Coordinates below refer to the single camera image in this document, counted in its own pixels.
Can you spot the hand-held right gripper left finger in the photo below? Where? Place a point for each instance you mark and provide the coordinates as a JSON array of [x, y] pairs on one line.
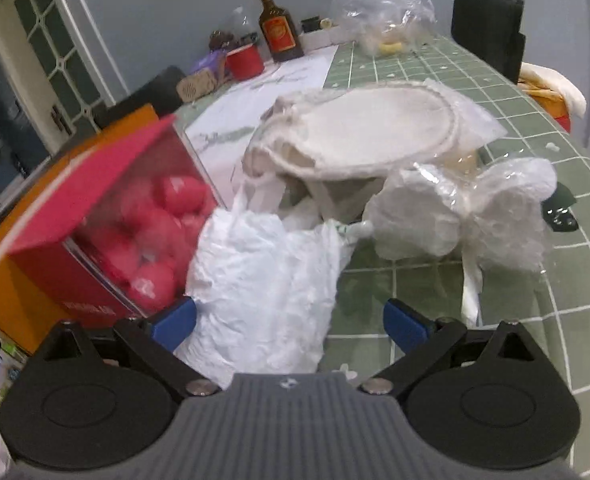
[[175, 322]]

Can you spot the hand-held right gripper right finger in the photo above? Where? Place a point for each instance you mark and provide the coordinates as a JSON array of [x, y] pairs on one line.
[[405, 327]]

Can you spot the white plastic bag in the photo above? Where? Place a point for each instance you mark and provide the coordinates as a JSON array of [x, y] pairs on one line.
[[265, 285]]

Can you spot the orange cardboard box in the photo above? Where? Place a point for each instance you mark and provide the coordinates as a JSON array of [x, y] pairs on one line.
[[5, 305]]

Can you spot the pile of pink balls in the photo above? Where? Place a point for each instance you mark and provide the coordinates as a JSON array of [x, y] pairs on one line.
[[155, 240]]

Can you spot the white item in clear wrap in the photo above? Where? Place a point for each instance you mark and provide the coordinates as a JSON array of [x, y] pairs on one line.
[[425, 220]]

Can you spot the green checked tablecloth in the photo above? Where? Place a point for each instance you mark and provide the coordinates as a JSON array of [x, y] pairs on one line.
[[525, 310]]

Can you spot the dark green plastic piece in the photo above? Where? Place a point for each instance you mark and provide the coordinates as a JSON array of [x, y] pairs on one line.
[[560, 207]]

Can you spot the black chair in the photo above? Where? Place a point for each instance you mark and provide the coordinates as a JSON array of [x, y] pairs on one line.
[[157, 87], [485, 30]]

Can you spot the white patterned table runner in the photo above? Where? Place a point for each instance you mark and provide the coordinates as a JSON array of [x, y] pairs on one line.
[[275, 80]]

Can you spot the purple packet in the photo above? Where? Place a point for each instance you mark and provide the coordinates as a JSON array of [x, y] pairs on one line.
[[207, 61]]

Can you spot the red mug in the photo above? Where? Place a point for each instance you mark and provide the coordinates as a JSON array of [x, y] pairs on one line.
[[245, 62]]

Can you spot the yellow bread pieces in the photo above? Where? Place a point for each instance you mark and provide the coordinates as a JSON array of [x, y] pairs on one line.
[[392, 47]]

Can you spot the cream blanket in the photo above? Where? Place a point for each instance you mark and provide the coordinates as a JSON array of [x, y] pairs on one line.
[[550, 87]]

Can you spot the brown figurine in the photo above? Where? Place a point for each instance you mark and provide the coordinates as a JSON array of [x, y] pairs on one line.
[[221, 39]]

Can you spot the white small box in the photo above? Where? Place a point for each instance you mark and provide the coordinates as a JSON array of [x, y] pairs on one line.
[[320, 38]]

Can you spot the white glass-panel door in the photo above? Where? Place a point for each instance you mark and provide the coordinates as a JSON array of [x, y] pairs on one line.
[[50, 45]]

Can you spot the clear water bottle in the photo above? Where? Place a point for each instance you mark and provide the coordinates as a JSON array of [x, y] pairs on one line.
[[242, 25]]

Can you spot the brown liquor bottle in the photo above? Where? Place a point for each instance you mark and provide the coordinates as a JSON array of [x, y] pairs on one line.
[[280, 30]]

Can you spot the clear plastic bag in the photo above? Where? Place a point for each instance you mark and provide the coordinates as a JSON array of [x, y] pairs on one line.
[[380, 0]]

